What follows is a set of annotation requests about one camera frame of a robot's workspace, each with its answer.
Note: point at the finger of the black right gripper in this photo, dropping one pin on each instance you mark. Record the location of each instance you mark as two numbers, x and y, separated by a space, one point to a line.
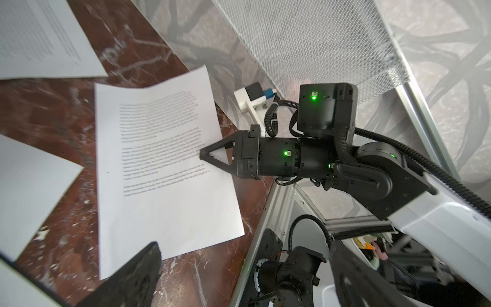
238 167
234 141

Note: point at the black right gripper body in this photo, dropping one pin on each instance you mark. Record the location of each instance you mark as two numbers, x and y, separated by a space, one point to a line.
305 158

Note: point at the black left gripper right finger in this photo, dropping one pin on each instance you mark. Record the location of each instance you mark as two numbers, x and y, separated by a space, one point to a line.
357 284

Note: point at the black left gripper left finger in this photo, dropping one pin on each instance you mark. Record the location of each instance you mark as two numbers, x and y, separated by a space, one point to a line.
133 284

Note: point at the printed paper sheet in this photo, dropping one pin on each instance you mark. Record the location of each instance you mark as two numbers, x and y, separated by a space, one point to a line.
152 185
32 184
43 39

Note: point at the white black file folder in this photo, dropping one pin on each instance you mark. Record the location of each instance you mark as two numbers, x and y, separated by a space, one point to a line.
18 288

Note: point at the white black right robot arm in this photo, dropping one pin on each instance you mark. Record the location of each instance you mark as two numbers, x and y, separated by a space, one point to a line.
391 180

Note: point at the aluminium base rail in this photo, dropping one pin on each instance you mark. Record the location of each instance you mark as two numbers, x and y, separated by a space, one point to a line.
275 216

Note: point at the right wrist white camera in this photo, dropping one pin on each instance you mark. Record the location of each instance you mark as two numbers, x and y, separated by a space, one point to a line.
249 98

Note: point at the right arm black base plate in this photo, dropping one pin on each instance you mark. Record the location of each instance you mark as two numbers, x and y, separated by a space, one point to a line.
261 277

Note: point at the white wire mesh basket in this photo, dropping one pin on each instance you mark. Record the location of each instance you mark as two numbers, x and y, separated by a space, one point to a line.
309 42

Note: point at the aluminium cage frame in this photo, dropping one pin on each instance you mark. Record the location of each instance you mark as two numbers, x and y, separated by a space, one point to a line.
416 106

